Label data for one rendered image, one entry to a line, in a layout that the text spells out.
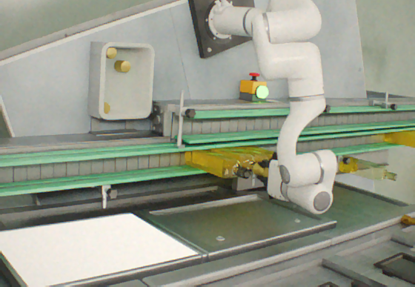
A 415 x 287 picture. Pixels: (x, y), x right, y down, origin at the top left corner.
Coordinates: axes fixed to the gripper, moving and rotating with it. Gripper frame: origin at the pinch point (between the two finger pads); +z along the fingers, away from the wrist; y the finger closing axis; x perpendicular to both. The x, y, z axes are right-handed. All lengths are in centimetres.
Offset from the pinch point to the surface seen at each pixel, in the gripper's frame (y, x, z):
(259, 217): -12.8, 2.2, -2.7
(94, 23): 40, 33, 90
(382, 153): -10, -94, 53
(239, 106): 14.3, -5.4, 29.8
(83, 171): -2, 49, 15
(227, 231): -12.7, 15.7, -10.9
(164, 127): 8.8, 23.2, 21.5
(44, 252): -12, 63, -16
